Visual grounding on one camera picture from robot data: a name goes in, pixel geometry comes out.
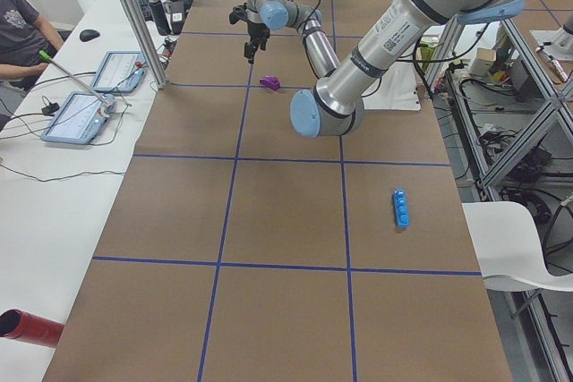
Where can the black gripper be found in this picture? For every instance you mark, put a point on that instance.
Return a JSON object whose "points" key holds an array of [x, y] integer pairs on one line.
{"points": [[256, 29]]}

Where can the purple trapezoid block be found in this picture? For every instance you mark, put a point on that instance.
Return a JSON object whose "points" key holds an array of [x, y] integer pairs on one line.
{"points": [[270, 82]]}

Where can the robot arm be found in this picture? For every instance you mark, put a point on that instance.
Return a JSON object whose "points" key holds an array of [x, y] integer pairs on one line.
{"points": [[334, 106]]}

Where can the black water bottle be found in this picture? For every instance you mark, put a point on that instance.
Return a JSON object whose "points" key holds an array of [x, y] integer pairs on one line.
{"points": [[159, 17]]}

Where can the far teach pendant tablet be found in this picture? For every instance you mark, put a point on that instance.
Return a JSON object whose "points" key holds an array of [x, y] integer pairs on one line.
{"points": [[119, 71]]}

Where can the teach pendant tablet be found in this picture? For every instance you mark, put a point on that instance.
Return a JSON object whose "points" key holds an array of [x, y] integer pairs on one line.
{"points": [[119, 71], [79, 119]]}

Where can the black computer mouse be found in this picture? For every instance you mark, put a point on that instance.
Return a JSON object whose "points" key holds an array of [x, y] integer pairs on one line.
{"points": [[88, 35]]}

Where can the near teach pendant tablet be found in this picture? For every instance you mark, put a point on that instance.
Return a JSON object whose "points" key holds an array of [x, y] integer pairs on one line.
{"points": [[79, 119]]}

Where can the long blue studded brick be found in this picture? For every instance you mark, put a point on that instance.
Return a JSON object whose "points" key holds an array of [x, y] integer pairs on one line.
{"points": [[400, 207]]}

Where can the seated person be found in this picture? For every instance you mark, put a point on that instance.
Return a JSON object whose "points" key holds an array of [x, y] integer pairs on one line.
{"points": [[24, 33]]}

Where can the white chair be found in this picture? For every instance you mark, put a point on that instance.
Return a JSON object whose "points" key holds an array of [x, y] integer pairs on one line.
{"points": [[508, 248]]}

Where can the red cylinder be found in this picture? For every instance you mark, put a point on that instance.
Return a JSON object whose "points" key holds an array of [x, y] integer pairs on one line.
{"points": [[29, 328]]}

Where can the aluminium frame post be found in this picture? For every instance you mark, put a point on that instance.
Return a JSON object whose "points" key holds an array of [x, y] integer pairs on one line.
{"points": [[142, 34]]}

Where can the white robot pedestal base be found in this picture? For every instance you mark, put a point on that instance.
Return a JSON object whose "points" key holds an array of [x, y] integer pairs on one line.
{"points": [[395, 90]]}

